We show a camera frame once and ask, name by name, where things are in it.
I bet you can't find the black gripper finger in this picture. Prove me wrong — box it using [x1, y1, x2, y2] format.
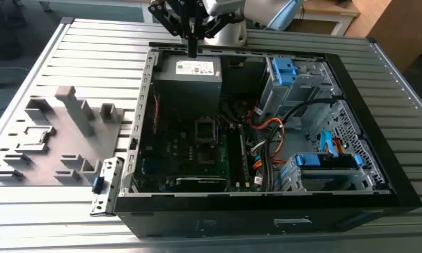
[148, 0, 197, 59]
[193, 0, 229, 59]

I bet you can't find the CPU with silver top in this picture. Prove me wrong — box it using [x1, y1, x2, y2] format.
[22, 128, 46, 145]

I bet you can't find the CPU socket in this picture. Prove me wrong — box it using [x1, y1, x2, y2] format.
[194, 144, 217, 167]

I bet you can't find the white framed teal desk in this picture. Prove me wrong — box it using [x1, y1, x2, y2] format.
[37, 0, 154, 25]

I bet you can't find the pale blue teach pendant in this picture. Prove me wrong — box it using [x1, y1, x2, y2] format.
[267, 0, 303, 31]

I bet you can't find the blue drive bay latch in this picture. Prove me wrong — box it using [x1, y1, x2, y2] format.
[271, 56, 299, 85]

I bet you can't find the grey power supply unit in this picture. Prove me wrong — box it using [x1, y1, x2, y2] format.
[153, 55, 221, 116]

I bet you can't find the black cooling fan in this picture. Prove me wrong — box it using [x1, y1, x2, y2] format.
[221, 94, 260, 124]

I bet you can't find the tall silver drive cage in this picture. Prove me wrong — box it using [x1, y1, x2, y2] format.
[259, 54, 341, 125]

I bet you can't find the black RAM slot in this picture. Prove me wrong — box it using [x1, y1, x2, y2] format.
[239, 125, 251, 188]
[235, 125, 247, 188]
[228, 125, 237, 188]
[231, 125, 241, 188]

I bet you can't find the green motherboard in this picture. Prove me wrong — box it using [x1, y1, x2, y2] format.
[134, 105, 257, 193]

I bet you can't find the wooden cabinet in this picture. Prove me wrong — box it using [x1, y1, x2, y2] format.
[344, 0, 422, 73]

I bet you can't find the grey parts rack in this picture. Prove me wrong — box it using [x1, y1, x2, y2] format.
[0, 85, 128, 187]

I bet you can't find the hard disk in blue carrier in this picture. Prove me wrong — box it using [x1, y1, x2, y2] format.
[293, 153, 362, 170]

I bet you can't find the graphics card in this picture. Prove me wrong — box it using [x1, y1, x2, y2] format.
[165, 176, 229, 193]

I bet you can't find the low silver disk bay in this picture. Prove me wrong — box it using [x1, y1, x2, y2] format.
[273, 152, 379, 193]

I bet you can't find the black open PC case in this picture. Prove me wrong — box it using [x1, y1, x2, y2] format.
[112, 41, 422, 239]

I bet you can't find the camera on silver bracket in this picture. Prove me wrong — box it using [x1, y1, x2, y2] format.
[200, 0, 247, 17]

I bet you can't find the wooden desk white frame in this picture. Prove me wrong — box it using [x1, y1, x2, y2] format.
[287, 0, 362, 37]

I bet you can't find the twisted coloured wire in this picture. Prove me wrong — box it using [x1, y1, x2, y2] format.
[152, 92, 161, 134]

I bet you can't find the orange wire bundle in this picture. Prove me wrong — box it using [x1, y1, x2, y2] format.
[247, 118, 285, 171]

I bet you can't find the thick black cable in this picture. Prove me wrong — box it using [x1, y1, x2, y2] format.
[260, 97, 339, 192]

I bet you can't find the flat blue data wire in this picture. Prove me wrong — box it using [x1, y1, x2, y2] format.
[320, 130, 340, 159]

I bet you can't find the metal card bracket blue latch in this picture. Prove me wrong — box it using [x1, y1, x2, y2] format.
[89, 155, 124, 217]

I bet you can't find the orange disk power wire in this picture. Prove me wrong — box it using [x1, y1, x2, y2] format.
[336, 139, 350, 157]

